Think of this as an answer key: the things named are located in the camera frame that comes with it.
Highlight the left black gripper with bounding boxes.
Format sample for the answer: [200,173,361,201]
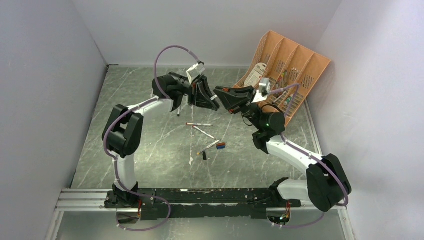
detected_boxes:
[170,72,221,113]

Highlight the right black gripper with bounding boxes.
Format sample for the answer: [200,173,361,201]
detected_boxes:
[211,88,262,132]

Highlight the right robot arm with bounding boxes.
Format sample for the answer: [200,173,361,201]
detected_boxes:
[213,86,352,212]

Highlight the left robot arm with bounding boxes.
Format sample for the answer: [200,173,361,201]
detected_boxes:
[102,72,220,208]

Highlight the white product card package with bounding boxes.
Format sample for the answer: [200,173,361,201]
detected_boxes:
[243,62,267,87]

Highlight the markers in organizer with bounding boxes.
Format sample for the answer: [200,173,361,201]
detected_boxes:
[271,69,289,104]

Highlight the orange plastic desk organizer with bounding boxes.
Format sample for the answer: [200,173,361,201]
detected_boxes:
[234,30,331,124]

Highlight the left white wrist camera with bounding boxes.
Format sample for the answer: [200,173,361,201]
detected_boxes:
[186,62,205,84]

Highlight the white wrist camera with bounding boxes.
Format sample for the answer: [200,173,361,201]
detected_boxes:
[186,62,205,84]
[252,77,271,103]

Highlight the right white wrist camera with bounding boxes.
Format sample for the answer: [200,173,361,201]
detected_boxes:
[252,77,271,103]

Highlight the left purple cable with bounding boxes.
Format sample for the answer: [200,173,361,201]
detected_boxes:
[103,45,204,232]

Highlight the purple cable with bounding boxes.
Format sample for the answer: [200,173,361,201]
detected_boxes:
[103,45,204,232]
[268,83,350,229]

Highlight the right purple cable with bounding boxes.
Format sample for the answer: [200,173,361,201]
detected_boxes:
[268,83,350,229]

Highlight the aluminium rail frame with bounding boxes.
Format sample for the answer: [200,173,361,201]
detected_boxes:
[55,188,318,213]

